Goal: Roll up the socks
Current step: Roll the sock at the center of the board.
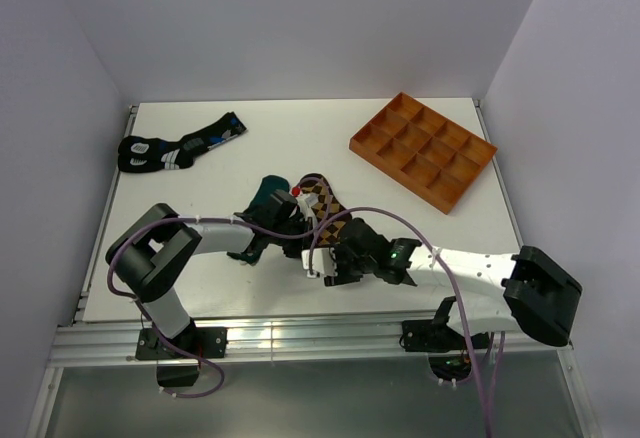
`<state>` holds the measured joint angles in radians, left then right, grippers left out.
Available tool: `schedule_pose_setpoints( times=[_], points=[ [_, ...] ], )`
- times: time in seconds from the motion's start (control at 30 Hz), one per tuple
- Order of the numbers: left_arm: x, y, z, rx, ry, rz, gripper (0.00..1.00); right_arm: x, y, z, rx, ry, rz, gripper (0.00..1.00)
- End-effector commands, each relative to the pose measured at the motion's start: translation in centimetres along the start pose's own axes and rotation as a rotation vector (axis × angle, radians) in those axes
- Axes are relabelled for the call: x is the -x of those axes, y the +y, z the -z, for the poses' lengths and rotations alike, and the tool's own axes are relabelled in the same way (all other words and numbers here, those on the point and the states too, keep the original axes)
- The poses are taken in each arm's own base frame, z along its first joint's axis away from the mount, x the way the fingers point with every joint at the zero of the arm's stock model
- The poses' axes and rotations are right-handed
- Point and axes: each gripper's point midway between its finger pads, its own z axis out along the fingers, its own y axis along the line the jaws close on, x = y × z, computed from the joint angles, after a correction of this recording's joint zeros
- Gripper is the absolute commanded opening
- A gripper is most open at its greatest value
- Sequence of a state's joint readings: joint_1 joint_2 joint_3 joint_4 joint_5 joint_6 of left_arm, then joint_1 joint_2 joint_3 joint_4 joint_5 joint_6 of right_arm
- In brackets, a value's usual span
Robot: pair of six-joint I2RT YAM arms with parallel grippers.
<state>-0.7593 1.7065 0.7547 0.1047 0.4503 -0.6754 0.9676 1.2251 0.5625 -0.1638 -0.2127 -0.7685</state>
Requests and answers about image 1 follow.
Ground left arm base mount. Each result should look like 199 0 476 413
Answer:
134 323 227 389

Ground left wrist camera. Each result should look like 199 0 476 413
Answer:
291 186 319 219

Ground orange compartment tray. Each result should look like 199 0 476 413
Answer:
349 93 497 214

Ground dark teal sock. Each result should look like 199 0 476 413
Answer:
227 175 290 265

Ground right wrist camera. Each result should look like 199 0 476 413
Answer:
301 247 336 279

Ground brown argyle sock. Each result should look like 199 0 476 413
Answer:
298 173 352 248

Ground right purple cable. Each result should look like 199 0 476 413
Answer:
307 206 506 438

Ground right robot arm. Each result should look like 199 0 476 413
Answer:
303 218 582 352

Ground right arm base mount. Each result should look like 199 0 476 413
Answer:
399 319 472 381

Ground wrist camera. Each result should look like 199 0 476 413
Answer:
291 186 319 219
301 247 336 279

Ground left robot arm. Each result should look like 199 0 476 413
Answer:
105 190 318 357

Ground aluminium front rail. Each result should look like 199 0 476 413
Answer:
49 310 574 367

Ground black blue sports sock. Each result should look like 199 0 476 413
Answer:
117 112 247 174

